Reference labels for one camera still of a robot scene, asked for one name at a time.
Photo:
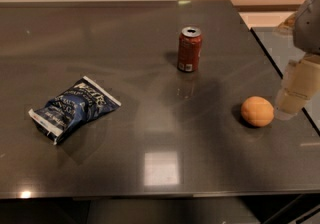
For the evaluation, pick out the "orange fruit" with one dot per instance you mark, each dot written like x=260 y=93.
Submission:
x=257 y=111

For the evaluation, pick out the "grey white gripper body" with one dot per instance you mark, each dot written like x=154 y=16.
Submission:
x=308 y=29

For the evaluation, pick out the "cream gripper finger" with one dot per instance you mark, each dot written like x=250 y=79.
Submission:
x=286 y=27
x=300 y=82

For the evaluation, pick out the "blue chip bag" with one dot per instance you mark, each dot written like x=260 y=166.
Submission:
x=84 y=102

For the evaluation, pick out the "red coke can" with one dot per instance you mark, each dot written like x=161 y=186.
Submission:
x=190 y=45

